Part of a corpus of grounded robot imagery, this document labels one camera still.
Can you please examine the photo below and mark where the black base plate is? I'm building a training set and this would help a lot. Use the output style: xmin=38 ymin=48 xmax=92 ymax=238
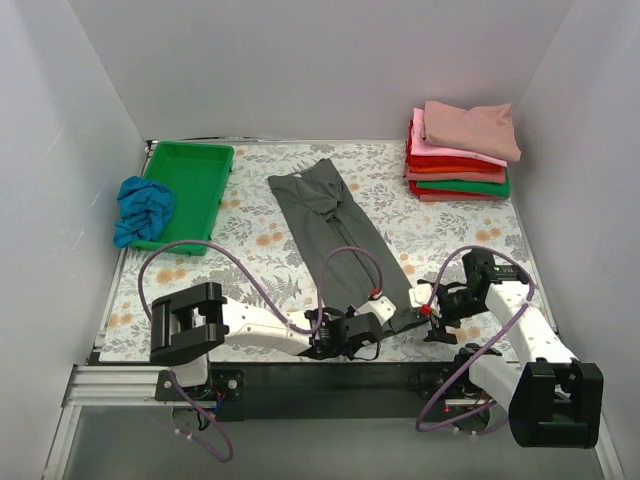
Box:
xmin=154 ymin=362 xmax=514 ymax=424

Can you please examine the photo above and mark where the dusty pink folded shirt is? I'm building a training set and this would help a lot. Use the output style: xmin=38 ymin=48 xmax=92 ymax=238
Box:
xmin=423 ymin=101 xmax=521 ymax=162

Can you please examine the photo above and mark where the orange folded shirt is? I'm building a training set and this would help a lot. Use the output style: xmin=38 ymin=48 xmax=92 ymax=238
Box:
xmin=407 ymin=165 xmax=504 ymax=175

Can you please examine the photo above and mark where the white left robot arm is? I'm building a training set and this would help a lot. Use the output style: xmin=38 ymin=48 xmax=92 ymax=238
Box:
xmin=150 ymin=282 xmax=396 ymax=400

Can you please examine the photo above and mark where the aluminium frame rail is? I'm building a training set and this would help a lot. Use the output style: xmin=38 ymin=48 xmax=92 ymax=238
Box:
xmin=42 ymin=363 xmax=626 ymax=480

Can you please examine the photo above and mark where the bottom pink folded shirt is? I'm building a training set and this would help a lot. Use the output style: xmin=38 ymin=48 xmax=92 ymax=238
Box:
xmin=418 ymin=192 xmax=503 ymax=202

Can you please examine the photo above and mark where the crumpled blue t shirt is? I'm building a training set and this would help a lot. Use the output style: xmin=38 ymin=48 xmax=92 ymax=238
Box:
xmin=113 ymin=176 xmax=175 ymax=249

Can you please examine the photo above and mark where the green plastic tray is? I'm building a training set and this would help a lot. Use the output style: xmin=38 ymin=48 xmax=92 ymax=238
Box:
xmin=129 ymin=141 xmax=234 ymax=251

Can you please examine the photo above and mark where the salmon folded shirt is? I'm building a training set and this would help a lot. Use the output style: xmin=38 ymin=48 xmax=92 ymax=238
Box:
xmin=403 ymin=168 xmax=507 ymax=184

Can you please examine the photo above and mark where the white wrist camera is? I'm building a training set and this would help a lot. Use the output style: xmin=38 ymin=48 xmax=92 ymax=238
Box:
xmin=409 ymin=282 xmax=440 ymax=316
xmin=354 ymin=287 xmax=396 ymax=325

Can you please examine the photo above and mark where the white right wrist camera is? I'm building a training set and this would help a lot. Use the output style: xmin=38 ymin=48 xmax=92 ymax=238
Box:
xmin=409 ymin=282 xmax=440 ymax=316

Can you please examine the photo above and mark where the light pink folded shirt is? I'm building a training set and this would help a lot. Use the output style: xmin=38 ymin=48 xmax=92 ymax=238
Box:
xmin=407 ymin=108 xmax=507 ymax=167

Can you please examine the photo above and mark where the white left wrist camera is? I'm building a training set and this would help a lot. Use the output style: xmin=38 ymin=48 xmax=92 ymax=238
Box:
xmin=354 ymin=287 xmax=396 ymax=325

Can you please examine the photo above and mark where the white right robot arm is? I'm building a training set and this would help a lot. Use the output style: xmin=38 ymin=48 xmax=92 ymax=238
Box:
xmin=410 ymin=246 xmax=604 ymax=449

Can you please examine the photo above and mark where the floral table mat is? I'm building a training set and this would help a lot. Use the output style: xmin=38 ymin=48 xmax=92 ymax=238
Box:
xmin=97 ymin=142 xmax=535 ymax=363

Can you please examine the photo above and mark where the dark grey t shirt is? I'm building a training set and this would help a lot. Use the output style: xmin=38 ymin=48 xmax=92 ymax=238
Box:
xmin=268 ymin=159 xmax=421 ymax=334

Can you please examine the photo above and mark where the green folded shirt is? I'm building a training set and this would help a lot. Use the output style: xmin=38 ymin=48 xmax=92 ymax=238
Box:
xmin=408 ymin=175 xmax=511 ymax=199

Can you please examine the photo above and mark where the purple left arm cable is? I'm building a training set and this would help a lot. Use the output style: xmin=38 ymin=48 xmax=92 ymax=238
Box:
xmin=137 ymin=239 xmax=385 ymax=464

